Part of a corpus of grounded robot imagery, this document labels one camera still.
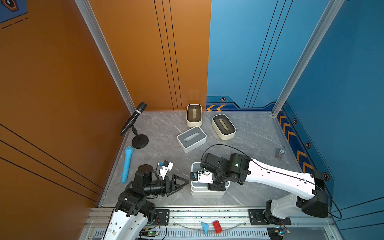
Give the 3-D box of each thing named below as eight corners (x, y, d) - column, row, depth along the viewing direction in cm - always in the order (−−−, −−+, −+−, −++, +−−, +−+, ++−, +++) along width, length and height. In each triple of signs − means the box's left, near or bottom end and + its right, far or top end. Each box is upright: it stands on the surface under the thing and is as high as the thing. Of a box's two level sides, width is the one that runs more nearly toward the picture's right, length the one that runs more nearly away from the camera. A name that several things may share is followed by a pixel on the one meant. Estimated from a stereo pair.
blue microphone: (120, 183, 87) (117, 181, 84) (128, 149, 101) (125, 146, 98) (127, 182, 87) (124, 180, 84) (133, 149, 101) (131, 146, 98)
